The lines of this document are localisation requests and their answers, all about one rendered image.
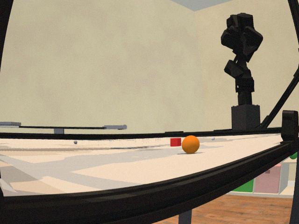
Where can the orange ball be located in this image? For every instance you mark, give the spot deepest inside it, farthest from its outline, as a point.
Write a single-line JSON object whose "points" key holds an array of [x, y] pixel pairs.
{"points": [[190, 144]]}

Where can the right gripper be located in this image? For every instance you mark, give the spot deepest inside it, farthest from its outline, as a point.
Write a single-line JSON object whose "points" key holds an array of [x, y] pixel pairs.
{"points": [[251, 40]]}

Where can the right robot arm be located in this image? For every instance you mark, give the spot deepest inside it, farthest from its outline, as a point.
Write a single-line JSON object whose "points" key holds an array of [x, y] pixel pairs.
{"points": [[230, 38]]}

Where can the red cube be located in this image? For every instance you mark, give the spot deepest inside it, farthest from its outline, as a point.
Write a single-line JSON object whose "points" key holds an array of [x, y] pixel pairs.
{"points": [[175, 142]]}

